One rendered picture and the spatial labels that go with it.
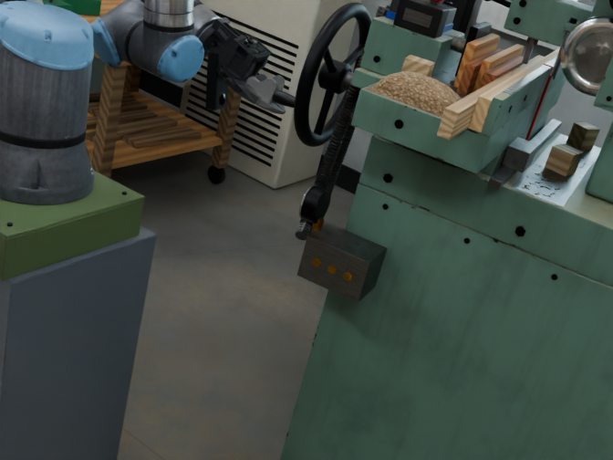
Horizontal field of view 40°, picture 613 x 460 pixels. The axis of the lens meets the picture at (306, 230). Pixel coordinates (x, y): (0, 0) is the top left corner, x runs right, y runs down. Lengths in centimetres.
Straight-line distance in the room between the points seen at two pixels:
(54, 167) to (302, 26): 176
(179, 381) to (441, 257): 85
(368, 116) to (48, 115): 48
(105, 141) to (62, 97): 126
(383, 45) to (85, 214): 59
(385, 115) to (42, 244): 55
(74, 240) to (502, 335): 71
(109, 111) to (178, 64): 103
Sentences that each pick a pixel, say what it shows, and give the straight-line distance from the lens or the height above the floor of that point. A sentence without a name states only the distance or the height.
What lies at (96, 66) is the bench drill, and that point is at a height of 14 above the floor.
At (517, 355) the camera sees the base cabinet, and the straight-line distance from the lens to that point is 148.
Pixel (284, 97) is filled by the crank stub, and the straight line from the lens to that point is 161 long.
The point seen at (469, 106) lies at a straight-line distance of 122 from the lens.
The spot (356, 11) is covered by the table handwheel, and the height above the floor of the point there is 94.
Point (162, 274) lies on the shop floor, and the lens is 248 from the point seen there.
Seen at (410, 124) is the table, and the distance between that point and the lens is 128.
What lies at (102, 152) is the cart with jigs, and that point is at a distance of 261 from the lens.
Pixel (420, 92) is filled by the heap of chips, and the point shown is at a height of 92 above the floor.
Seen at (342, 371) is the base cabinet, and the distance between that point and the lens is 161.
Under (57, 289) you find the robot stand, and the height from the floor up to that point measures 51.
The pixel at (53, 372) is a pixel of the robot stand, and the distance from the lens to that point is 148.
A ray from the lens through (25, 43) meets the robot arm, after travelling 132.
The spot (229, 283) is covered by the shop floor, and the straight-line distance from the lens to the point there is 249.
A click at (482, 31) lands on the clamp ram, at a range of 153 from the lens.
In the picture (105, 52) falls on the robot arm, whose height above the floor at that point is 77.
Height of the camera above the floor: 124
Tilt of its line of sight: 25 degrees down
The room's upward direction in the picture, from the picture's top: 15 degrees clockwise
